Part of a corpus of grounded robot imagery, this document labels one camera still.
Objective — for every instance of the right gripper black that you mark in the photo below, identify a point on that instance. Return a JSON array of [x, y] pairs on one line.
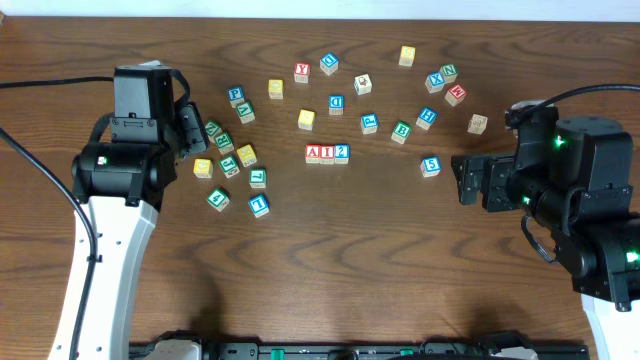
[[498, 167]]

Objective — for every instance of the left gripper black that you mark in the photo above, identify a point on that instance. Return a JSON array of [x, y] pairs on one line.
[[190, 120]]

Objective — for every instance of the red A block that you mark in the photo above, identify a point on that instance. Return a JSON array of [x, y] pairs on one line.
[[312, 153]]

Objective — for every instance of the red I block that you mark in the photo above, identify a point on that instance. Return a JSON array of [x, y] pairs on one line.
[[327, 154]]

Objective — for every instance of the blue 2 block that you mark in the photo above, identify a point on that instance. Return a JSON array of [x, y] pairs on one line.
[[341, 153]]

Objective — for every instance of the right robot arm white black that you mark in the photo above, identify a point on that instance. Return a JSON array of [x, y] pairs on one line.
[[571, 179]]

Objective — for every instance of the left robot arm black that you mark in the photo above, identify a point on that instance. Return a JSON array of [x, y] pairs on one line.
[[122, 233]]

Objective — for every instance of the green Z block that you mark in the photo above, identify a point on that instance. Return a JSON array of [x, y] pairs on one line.
[[213, 130]]

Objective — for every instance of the green R block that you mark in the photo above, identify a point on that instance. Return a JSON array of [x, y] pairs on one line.
[[224, 143]]

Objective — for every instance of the yellow G block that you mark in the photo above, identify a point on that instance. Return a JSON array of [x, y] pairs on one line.
[[203, 168]]

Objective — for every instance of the green J block left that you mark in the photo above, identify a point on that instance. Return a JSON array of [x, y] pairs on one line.
[[229, 166]]

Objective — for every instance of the white block right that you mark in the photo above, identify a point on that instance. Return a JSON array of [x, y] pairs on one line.
[[477, 124]]

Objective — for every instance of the blue 5 block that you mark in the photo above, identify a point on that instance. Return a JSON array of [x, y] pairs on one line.
[[430, 166]]

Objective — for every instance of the yellow block near R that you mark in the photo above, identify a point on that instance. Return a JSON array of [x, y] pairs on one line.
[[247, 155]]

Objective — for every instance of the green V block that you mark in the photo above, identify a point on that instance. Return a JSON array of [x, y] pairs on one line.
[[245, 112]]

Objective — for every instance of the blue P block left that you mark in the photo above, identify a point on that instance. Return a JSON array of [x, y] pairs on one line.
[[236, 96]]

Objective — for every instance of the green 4 block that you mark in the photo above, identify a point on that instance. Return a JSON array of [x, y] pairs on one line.
[[218, 199]]

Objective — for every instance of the green 7 block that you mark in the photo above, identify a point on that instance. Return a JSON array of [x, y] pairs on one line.
[[258, 178]]

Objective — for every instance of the blue H block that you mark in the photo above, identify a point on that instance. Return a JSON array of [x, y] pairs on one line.
[[426, 118]]

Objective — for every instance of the red M block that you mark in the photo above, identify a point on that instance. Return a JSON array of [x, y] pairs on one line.
[[455, 95]]

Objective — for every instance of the blue T block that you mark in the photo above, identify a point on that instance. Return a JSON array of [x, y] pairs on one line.
[[259, 205]]

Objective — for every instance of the green B block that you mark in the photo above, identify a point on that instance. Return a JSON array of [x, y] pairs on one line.
[[401, 132]]

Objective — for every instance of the yellow block top left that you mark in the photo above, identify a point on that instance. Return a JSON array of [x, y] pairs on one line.
[[276, 88]]

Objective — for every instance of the blue X block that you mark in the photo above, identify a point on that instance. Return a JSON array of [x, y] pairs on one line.
[[435, 82]]

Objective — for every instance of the green N block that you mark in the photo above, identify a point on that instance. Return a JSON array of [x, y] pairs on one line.
[[449, 72]]

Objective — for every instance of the yellow block centre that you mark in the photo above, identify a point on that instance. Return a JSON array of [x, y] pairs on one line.
[[306, 119]]

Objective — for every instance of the red Y block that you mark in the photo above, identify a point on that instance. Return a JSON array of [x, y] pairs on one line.
[[302, 72]]

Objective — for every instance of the yellow block top right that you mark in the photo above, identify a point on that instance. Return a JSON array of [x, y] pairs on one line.
[[407, 56]]

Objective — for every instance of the blue D block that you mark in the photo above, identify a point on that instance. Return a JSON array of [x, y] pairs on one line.
[[336, 105]]

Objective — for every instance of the white picture block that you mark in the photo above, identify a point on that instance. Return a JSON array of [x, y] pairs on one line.
[[363, 84]]

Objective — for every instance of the blue Q block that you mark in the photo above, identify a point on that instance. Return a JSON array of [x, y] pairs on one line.
[[329, 63]]

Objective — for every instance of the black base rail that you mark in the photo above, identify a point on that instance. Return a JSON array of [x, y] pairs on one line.
[[505, 345]]

